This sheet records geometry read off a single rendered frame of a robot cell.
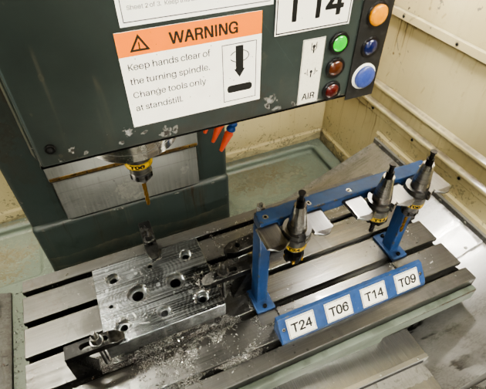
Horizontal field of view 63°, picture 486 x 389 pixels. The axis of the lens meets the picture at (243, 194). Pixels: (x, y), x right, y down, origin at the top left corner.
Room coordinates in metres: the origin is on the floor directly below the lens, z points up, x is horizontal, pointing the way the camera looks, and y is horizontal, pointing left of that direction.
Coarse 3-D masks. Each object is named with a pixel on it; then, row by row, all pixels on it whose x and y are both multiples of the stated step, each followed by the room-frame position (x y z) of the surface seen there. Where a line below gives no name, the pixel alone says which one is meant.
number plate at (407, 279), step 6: (408, 270) 0.64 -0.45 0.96; (414, 270) 0.64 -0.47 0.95; (396, 276) 0.62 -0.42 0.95; (402, 276) 0.63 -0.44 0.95; (408, 276) 0.63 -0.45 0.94; (414, 276) 0.63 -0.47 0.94; (396, 282) 0.61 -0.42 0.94; (402, 282) 0.61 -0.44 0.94; (408, 282) 0.62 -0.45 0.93; (414, 282) 0.62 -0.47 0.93; (396, 288) 0.60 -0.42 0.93; (402, 288) 0.60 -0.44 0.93; (408, 288) 0.61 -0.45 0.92
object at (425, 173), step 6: (420, 168) 0.69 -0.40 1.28; (426, 168) 0.68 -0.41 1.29; (432, 168) 0.68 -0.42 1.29; (420, 174) 0.68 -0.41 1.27; (426, 174) 0.68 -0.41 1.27; (432, 174) 0.68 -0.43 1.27; (414, 180) 0.69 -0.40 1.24; (420, 180) 0.68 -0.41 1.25; (426, 180) 0.68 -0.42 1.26; (414, 186) 0.68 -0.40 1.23; (420, 186) 0.68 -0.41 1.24; (426, 186) 0.67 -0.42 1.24
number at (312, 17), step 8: (312, 0) 0.46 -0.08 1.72; (320, 0) 0.46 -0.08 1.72; (328, 0) 0.47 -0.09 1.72; (336, 0) 0.47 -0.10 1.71; (344, 0) 0.47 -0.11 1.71; (312, 8) 0.46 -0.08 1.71; (320, 8) 0.46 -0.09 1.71; (328, 8) 0.47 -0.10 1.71; (336, 8) 0.47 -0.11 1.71; (344, 8) 0.47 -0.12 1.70; (312, 16) 0.46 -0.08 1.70; (320, 16) 0.46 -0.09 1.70; (328, 16) 0.47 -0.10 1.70; (336, 16) 0.47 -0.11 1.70; (344, 16) 0.48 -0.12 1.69; (304, 24) 0.45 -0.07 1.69
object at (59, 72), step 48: (0, 0) 0.34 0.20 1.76; (48, 0) 0.36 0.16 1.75; (96, 0) 0.37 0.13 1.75; (0, 48) 0.34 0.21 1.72; (48, 48) 0.35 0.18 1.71; (96, 48) 0.37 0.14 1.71; (288, 48) 0.45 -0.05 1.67; (48, 96) 0.35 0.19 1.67; (96, 96) 0.36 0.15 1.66; (288, 96) 0.45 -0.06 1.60; (336, 96) 0.49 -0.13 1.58; (48, 144) 0.34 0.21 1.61; (96, 144) 0.36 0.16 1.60; (144, 144) 0.38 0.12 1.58
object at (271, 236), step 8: (272, 224) 0.58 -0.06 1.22; (264, 232) 0.56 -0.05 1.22; (272, 232) 0.56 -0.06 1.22; (280, 232) 0.56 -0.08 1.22; (264, 240) 0.53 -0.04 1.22; (272, 240) 0.53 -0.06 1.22; (280, 240) 0.53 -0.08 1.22; (288, 240) 0.53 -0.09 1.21; (272, 248) 0.51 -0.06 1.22; (280, 248) 0.51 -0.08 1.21
